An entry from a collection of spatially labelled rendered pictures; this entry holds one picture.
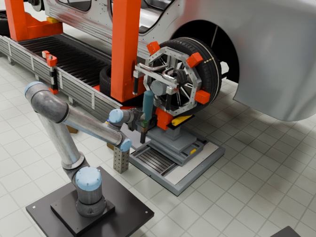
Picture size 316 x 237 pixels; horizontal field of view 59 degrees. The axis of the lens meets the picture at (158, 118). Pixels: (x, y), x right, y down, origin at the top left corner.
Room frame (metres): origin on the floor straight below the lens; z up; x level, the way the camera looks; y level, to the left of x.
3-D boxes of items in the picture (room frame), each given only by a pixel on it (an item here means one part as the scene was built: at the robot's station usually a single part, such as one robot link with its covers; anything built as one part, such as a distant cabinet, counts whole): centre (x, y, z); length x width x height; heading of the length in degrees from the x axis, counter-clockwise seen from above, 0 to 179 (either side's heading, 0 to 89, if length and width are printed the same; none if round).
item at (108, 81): (2.91, 0.39, 0.39); 0.66 x 0.66 x 0.24
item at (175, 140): (2.27, -0.16, 0.32); 0.40 x 0.30 x 0.28; 54
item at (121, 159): (1.92, 0.28, 0.21); 0.10 x 0.10 x 0.42; 54
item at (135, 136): (1.90, 0.26, 0.44); 0.43 x 0.17 x 0.03; 54
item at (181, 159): (2.25, -0.19, 0.13); 0.50 x 0.36 x 0.10; 54
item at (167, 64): (2.09, 0.09, 1.03); 0.19 x 0.18 x 0.11; 144
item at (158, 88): (2.07, -0.02, 0.85); 0.21 x 0.14 x 0.14; 144
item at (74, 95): (3.44, 1.13, 0.14); 2.47 x 0.85 x 0.27; 54
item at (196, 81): (2.13, -0.06, 0.85); 0.54 x 0.07 x 0.54; 54
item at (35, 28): (3.77, 1.73, 0.69); 0.52 x 0.17 x 0.35; 144
